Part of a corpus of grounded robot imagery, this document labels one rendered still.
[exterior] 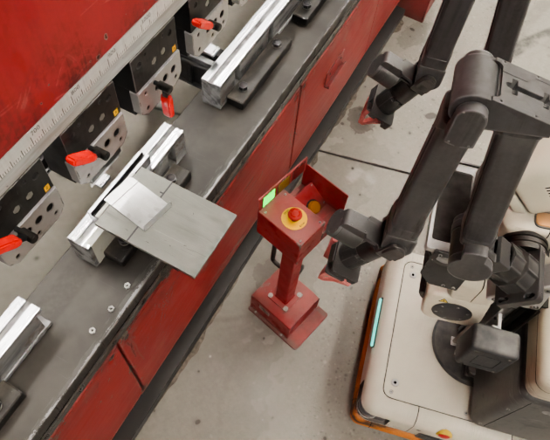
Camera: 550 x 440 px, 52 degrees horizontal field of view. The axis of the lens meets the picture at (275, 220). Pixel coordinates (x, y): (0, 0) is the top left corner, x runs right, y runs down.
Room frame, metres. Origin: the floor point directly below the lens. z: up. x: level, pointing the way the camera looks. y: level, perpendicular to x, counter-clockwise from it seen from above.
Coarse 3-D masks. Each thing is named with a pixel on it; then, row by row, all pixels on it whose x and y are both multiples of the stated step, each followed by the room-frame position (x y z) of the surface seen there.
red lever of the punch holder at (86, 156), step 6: (84, 150) 0.58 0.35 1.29; (90, 150) 0.60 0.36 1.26; (96, 150) 0.60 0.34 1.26; (102, 150) 0.60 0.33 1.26; (66, 156) 0.54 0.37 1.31; (72, 156) 0.54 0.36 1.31; (78, 156) 0.55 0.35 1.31; (84, 156) 0.55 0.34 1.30; (90, 156) 0.56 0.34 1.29; (96, 156) 0.57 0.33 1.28; (102, 156) 0.59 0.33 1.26; (108, 156) 0.59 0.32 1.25; (72, 162) 0.53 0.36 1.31; (78, 162) 0.54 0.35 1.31; (84, 162) 0.55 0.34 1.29; (90, 162) 0.56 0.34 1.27
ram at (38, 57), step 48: (0, 0) 0.56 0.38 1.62; (48, 0) 0.63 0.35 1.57; (96, 0) 0.71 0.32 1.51; (144, 0) 0.82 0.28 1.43; (0, 48) 0.54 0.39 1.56; (48, 48) 0.60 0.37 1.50; (96, 48) 0.69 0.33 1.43; (0, 96) 0.51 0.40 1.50; (48, 96) 0.57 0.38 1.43; (0, 144) 0.47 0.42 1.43; (48, 144) 0.54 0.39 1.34; (0, 192) 0.44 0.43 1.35
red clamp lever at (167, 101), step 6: (156, 84) 0.79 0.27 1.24; (162, 84) 0.79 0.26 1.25; (168, 84) 0.79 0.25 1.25; (162, 90) 0.78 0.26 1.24; (168, 90) 0.78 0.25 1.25; (162, 96) 0.79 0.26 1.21; (168, 96) 0.79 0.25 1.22; (162, 102) 0.78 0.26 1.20; (168, 102) 0.78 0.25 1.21; (162, 108) 0.78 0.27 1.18; (168, 108) 0.78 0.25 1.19; (168, 114) 0.78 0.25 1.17; (174, 114) 0.79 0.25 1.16
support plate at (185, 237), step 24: (144, 168) 0.74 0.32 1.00; (168, 192) 0.69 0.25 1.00; (120, 216) 0.61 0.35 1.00; (168, 216) 0.62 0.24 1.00; (192, 216) 0.63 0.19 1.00; (216, 216) 0.64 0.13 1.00; (144, 240) 0.56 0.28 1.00; (168, 240) 0.56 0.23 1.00; (192, 240) 0.57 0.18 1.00; (216, 240) 0.58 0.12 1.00; (168, 264) 0.51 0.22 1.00; (192, 264) 0.51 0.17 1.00
